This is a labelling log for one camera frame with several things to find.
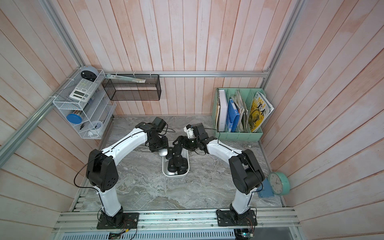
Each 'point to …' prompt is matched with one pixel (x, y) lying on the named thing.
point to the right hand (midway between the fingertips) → (177, 144)
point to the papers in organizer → (244, 119)
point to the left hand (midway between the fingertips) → (164, 149)
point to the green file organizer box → (247, 94)
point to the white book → (223, 111)
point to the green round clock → (279, 183)
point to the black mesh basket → (121, 90)
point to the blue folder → (233, 117)
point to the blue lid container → (74, 118)
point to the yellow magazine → (261, 109)
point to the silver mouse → (163, 152)
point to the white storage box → (185, 154)
